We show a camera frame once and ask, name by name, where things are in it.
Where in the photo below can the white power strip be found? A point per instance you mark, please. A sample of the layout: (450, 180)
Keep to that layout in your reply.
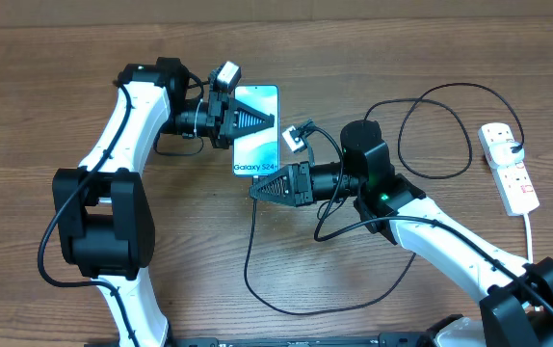
(513, 183)

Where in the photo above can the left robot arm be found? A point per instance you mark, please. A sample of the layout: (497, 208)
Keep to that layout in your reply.
(102, 234)

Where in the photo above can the white charger plug adapter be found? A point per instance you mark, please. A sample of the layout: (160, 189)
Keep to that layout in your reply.
(501, 155)

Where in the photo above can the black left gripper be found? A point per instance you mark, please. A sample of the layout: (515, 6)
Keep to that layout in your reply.
(224, 120)

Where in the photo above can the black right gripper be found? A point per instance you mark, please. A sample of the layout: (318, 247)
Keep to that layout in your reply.
(300, 183)

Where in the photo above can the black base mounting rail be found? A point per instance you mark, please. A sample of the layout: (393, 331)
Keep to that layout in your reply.
(401, 339)

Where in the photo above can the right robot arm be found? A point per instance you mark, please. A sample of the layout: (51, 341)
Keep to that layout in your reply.
(515, 296)

